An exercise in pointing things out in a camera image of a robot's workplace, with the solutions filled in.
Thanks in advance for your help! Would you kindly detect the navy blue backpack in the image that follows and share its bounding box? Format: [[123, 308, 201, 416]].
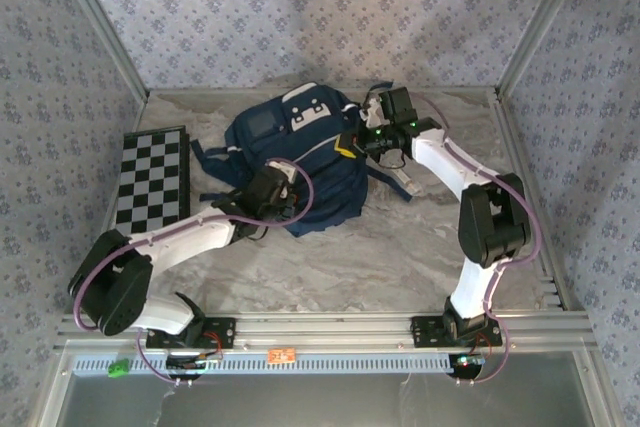
[[190, 81, 414, 239]]

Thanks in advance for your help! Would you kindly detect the folding chessboard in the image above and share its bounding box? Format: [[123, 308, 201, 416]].
[[113, 125, 192, 237]]

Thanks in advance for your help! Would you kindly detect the small controller board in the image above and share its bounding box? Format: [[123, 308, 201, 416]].
[[452, 352, 486, 369], [164, 352, 224, 373]]

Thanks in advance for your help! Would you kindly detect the metal sheet panel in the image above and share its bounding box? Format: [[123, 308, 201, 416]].
[[39, 352, 624, 427]]

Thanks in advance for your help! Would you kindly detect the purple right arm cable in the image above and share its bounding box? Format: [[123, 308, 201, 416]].
[[409, 91, 544, 389]]

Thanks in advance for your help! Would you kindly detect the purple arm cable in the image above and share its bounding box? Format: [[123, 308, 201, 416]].
[[409, 91, 544, 389], [72, 159, 316, 389]]

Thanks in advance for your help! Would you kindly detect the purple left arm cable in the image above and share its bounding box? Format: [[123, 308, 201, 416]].
[[72, 159, 316, 389]]

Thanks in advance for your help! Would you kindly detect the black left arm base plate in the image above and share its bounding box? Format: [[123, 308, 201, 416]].
[[144, 316, 237, 351]]

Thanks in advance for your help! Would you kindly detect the aluminium side rail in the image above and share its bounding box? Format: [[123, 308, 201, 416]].
[[74, 91, 151, 316], [492, 89, 586, 313]]

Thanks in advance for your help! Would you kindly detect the aluminium front rail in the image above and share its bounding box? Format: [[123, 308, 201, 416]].
[[53, 311, 599, 352]]

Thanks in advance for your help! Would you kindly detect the aluminium corner post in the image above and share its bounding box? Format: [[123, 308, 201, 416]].
[[494, 0, 596, 98], [49, 0, 150, 101]]

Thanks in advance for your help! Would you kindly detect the grey slotted cable duct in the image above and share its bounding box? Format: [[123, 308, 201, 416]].
[[72, 352, 456, 376]]

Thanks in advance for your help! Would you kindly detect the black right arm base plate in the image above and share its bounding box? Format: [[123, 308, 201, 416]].
[[410, 315, 503, 349]]

